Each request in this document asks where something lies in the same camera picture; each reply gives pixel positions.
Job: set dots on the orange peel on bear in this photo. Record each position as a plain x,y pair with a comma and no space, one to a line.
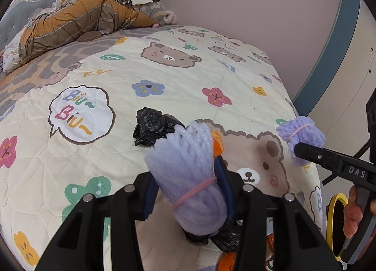
218,146

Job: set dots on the yellow rimmed trash bin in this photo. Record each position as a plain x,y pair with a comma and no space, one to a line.
335,236

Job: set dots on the large lilac yarn bundle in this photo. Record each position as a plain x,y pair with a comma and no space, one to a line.
182,164

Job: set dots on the orange brown folded duvet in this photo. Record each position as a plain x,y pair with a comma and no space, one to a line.
76,17

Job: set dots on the small lilac yarn bundle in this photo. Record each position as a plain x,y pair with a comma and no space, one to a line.
302,129

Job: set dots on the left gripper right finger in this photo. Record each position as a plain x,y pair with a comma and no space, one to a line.
298,244

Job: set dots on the person's right hand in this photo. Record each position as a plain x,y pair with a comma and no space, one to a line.
353,214

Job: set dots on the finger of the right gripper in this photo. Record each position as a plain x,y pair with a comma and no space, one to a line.
325,158

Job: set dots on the orange tangerine peel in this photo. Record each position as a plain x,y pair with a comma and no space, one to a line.
227,261

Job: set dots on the grey blue pillow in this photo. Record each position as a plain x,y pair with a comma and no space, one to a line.
18,15

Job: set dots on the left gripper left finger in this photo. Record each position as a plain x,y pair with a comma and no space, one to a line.
78,243

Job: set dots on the small black bag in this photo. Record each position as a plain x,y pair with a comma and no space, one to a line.
153,125

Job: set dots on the large crumpled black bag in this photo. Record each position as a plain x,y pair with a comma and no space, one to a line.
227,238

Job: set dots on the cartoon bear bed quilt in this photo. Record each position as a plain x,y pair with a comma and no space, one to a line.
68,118

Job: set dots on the orange snack wrapper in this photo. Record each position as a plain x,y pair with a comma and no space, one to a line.
270,244

